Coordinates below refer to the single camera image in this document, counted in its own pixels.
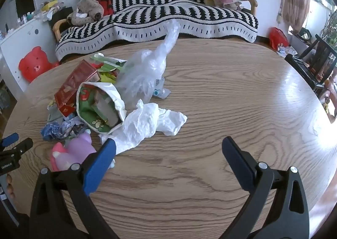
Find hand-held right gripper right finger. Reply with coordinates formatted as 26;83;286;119
222;136;310;239

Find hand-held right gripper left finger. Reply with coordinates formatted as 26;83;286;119
29;138;118;239

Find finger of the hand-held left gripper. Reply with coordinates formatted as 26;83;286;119
0;133;19;148
7;137;34;160

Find purple plush toy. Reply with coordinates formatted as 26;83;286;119
50;132;98;172

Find white tissue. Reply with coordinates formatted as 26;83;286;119
99;99;188;169

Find white green paper bag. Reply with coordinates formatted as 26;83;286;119
76;82;127;134

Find red cardboard box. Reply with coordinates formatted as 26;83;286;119
54;59;101;118

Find clear plastic bag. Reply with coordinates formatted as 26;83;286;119
114;19;181;104

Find person's left hand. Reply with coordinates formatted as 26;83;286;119
6;174;15;198

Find crumpled blue paper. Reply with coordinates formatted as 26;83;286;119
41;119;91;141

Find red pig toy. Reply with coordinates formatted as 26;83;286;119
18;46;60;83

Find yellow green snack bag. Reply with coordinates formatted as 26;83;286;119
98;69;119;83

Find small white blue wrapper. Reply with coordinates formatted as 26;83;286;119
154;78;171;99

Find white cabinet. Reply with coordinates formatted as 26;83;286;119
0;16;57;93

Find white green carton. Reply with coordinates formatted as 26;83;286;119
90;53;127;72

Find black chair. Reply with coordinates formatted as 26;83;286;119
285;34;337;92

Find wooden sofa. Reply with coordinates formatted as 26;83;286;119
52;0;260;63

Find white paper scraps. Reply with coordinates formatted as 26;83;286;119
277;44;298;58

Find brown plush toy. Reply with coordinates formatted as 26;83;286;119
67;0;104;27

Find black-white striped sofa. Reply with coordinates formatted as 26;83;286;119
55;0;259;62

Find green plant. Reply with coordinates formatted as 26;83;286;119
312;0;337;44

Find red dotted cushion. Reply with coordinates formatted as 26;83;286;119
95;0;115;15

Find hanging wall ornament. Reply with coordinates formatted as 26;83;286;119
276;0;284;26

